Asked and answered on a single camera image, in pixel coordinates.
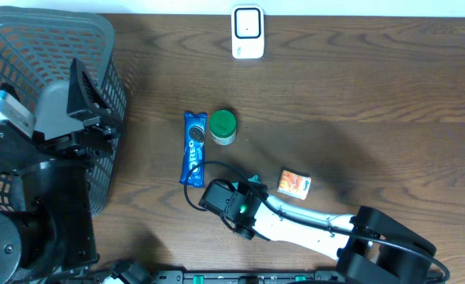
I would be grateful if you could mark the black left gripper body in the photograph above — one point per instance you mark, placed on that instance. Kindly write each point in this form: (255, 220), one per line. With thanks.
(80, 144)

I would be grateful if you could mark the blue Oreo cookie pack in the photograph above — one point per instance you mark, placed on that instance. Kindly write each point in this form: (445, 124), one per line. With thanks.
(194, 143)

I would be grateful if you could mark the green lid white jar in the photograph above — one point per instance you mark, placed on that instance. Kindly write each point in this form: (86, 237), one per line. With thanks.
(223, 127)

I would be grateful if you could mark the orange white snack packet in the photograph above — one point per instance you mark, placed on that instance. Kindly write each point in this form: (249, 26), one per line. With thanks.
(294, 185)

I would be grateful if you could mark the white teal wet wipes pack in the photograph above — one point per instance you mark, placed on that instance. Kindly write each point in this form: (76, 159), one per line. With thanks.
(255, 179)

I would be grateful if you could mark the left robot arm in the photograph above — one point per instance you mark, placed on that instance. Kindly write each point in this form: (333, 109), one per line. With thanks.
(52, 236)

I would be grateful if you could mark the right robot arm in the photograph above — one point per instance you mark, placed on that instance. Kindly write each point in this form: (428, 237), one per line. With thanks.
(368, 247)

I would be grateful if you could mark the white barcode scanner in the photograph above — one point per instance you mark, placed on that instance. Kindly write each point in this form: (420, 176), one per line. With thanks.
(247, 32)

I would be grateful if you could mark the grey plastic mesh basket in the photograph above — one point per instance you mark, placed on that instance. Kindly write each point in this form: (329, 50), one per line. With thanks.
(37, 47)

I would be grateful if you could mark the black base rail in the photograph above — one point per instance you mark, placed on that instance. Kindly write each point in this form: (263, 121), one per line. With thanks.
(245, 277)

